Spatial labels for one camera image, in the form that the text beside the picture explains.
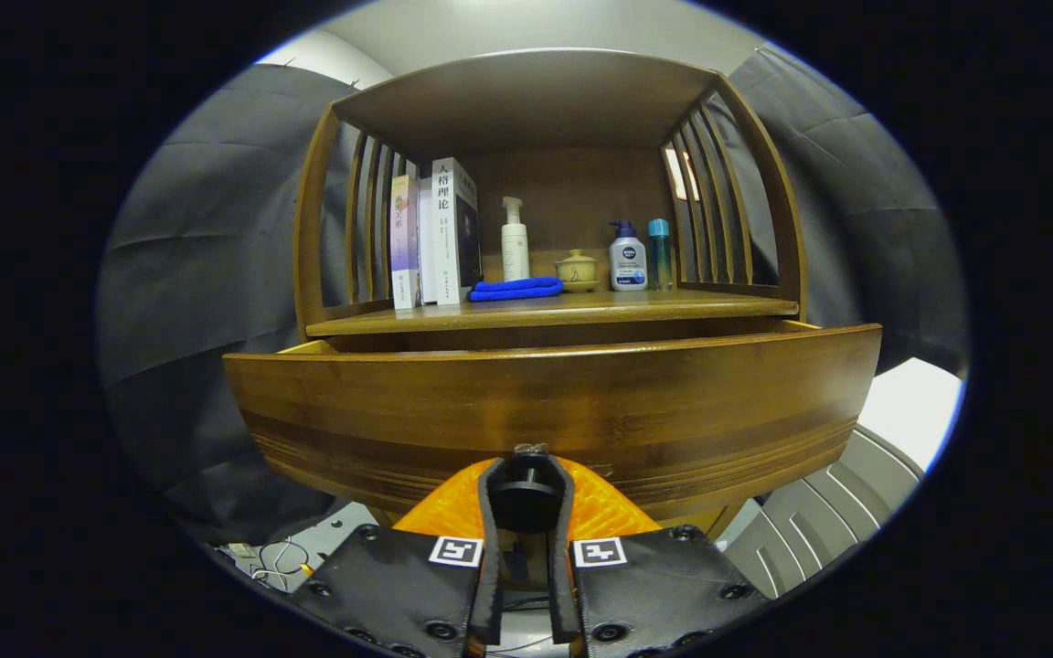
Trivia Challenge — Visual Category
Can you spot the white pump bottle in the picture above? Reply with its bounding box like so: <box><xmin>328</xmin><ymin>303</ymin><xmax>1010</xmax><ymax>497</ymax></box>
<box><xmin>501</xmin><ymin>196</ymin><xmax>531</xmax><ymax>282</ymax></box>

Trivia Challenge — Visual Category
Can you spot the wooden countertop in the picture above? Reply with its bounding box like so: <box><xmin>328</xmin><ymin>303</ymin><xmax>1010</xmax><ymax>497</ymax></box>
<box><xmin>307</xmin><ymin>288</ymin><xmax>800</xmax><ymax>337</ymax></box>

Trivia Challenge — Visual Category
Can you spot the black backdrop cloth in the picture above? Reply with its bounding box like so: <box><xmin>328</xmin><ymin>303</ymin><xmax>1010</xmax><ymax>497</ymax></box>
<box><xmin>97</xmin><ymin>41</ymin><xmax>971</xmax><ymax>545</ymax></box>

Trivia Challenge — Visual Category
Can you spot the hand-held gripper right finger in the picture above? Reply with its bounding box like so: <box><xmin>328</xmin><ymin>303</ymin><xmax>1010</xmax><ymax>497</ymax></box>
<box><xmin>540</xmin><ymin>452</ymin><xmax>770</xmax><ymax>658</ymax></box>

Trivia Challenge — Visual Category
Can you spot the white blue-capped lotion bottle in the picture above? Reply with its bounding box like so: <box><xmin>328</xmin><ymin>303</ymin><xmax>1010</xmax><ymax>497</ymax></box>
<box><xmin>608</xmin><ymin>220</ymin><xmax>648</xmax><ymax>292</ymax></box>

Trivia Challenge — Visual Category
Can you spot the purple book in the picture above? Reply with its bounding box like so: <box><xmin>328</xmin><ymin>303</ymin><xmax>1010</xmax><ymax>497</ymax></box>
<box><xmin>389</xmin><ymin>174</ymin><xmax>422</xmax><ymax>310</ymax></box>

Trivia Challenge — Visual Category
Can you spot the thin white book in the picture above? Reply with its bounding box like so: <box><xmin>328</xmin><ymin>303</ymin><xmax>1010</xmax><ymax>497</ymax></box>
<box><xmin>418</xmin><ymin>178</ymin><xmax>439</xmax><ymax>305</ymax></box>

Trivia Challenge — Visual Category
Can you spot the wooden cabinet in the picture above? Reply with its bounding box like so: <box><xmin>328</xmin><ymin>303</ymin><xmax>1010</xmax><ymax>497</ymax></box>
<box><xmin>293</xmin><ymin>48</ymin><xmax>809</xmax><ymax>545</ymax></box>

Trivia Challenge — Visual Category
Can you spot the wooden drawer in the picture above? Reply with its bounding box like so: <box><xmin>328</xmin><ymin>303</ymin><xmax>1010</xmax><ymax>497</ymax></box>
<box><xmin>222</xmin><ymin>320</ymin><xmax>884</xmax><ymax>540</ymax></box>

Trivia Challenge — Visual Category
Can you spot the teal spray bottle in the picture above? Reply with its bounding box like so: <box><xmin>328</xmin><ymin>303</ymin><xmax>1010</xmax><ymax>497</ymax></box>
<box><xmin>647</xmin><ymin>218</ymin><xmax>674</xmax><ymax>292</ymax></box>

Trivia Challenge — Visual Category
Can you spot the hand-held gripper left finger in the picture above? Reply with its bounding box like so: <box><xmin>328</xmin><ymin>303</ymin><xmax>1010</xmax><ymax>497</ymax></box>
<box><xmin>289</xmin><ymin>454</ymin><xmax>518</xmax><ymax>658</ymax></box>

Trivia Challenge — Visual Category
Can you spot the black round drawer knob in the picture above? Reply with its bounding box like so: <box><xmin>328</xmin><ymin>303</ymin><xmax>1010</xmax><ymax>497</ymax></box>
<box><xmin>490</xmin><ymin>445</ymin><xmax>564</xmax><ymax>534</ymax></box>

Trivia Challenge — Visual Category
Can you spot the blue folded cloth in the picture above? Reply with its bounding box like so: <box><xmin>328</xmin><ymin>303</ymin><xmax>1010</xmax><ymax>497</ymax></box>
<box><xmin>469</xmin><ymin>277</ymin><xmax>565</xmax><ymax>302</ymax></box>

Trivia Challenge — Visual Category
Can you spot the white and black book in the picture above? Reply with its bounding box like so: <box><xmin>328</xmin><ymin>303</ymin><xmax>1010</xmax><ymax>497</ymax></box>
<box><xmin>431</xmin><ymin>157</ymin><xmax>484</xmax><ymax>305</ymax></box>

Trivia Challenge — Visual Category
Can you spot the white table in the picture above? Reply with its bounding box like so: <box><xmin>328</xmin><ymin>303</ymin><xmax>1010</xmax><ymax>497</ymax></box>
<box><xmin>858</xmin><ymin>356</ymin><xmax>964</xmax><ymax>472</ymax></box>

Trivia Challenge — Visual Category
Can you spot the beige lidded teacup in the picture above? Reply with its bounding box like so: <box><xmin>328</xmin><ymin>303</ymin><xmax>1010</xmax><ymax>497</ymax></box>
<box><xmin>553</xmin><ymin>249</ymin><xmax>601</xmax><ymax>293</ymax></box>

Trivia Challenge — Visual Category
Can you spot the grey slatted chair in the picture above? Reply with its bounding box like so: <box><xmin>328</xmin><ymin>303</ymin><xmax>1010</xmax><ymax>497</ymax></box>
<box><xmin>718</xmin><ymin>425</ymin><xmax>925</xmax><ymax>600</ymax></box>

